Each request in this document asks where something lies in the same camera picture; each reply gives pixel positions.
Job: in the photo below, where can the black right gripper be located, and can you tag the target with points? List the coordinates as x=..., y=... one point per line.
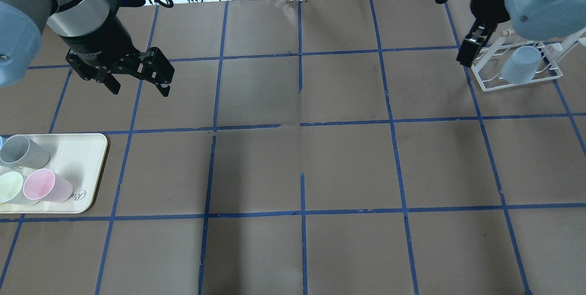
x=488, y=11

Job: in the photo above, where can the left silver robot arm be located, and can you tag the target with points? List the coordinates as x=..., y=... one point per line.
x=23, y=22

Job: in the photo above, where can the light blue plastic cup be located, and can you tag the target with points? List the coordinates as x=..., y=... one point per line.
x=522, y=66

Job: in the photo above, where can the cream white plastic cup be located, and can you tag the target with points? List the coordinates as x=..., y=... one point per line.
x=11, y=189

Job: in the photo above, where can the cream plastic tray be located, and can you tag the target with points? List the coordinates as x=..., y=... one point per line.
x=79, y=158

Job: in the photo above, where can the white wire cup rack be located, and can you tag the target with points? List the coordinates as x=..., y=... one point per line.
x=488, y=65

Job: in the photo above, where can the pink plastic cup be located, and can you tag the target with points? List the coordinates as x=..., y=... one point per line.
x=48, y=186

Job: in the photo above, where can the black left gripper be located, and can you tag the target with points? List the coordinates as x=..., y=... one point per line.
x=101, y=40

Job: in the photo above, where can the grey plastic cup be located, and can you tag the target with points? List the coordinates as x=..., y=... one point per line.
x=21, y=151

